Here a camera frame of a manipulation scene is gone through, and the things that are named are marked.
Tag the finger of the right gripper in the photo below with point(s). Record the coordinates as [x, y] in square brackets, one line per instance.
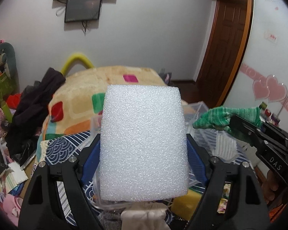
[243, 130]

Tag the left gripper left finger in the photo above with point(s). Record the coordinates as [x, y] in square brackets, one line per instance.
[56, 197]

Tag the floral colourful cloth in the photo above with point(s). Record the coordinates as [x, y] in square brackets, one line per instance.
[224, 198]

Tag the green knitted cloth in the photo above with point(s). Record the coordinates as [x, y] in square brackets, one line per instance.
[219, 118]

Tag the yellow green sponge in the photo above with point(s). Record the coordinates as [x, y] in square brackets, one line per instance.
[186, 205]

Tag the white foam block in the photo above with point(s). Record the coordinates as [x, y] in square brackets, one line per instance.
[132, 94]

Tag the yellow-haired white doll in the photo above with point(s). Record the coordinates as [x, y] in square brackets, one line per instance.
[145, 215]

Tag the right hand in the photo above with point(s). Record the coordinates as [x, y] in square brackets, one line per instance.
[269, 189]

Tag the clear plastic storage box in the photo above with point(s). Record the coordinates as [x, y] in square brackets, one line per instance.
[143, 154]

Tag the white wardrobe with hearts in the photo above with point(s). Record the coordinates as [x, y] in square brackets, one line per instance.
[263, 74]

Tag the blue white patterned tablecloth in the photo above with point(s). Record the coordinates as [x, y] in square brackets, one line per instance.
[59, 149]

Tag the dark clothes pile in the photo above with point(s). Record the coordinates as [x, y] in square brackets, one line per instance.
[30, 114]

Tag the brown wooden door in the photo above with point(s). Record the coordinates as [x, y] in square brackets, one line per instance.
[224, 50]

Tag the grey backpack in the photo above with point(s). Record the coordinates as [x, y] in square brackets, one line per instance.
[165, 76]

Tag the beige colourful-squares blanket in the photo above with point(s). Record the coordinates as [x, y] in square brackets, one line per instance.
[81, 97]

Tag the green cardboard box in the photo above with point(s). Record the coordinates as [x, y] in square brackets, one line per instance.
[7, 86]

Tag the yellow foam arch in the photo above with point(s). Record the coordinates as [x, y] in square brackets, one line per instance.
[75, 59]

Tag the grey green plush cushion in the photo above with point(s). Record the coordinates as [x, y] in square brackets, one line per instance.
[8, 59]

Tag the small wall monitor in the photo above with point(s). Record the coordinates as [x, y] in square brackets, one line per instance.
[82, 10]

